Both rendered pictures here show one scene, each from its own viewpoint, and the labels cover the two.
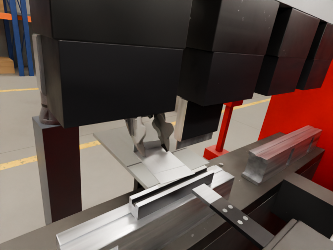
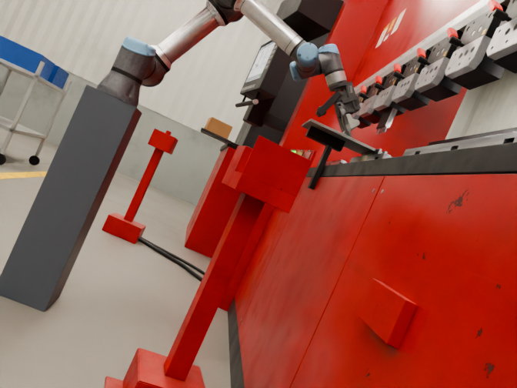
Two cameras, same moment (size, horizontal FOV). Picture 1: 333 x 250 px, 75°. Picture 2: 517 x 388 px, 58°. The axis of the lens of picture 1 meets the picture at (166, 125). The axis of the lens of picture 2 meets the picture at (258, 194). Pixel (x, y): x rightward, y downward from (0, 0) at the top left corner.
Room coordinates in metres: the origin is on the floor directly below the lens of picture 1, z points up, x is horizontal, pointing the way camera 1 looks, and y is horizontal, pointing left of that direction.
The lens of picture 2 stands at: (-0.43, 1.56, 0.67)
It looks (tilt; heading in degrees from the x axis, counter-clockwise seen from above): 0 degrees down; 307
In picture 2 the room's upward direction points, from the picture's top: 24 degrees clockwise
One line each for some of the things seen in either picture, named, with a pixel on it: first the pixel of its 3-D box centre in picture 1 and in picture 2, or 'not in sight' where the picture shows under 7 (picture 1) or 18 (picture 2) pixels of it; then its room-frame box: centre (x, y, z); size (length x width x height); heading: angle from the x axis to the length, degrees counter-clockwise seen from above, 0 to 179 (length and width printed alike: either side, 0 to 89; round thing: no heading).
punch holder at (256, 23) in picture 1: (221, 48); (396, 91); (0.40, -0.08, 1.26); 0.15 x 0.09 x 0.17; 132
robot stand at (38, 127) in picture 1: (60, 178); (71, 197); (1.06, 0.60, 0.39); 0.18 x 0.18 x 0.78; 46
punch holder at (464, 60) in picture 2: not in sight; (482, 48); (0.00, 0.37, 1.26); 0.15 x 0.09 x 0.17; 132
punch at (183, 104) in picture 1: (198, 121); (385, 122); (0.38, -0.06, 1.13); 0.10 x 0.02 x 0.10; 132
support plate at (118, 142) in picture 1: (147, 148); (336, 137); (0.49, 0.04, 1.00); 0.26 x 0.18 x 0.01; 42
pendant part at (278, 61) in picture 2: not in sight; (268, 69); (1.54, -0.60, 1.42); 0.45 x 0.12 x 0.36; 146
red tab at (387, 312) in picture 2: not in sight; (384, 309); (-0.19, 0.81, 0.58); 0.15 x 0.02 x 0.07; 132
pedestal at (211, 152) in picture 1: (224, 127); (145, 182); (2.21, -0.63, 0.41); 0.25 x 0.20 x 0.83; 42
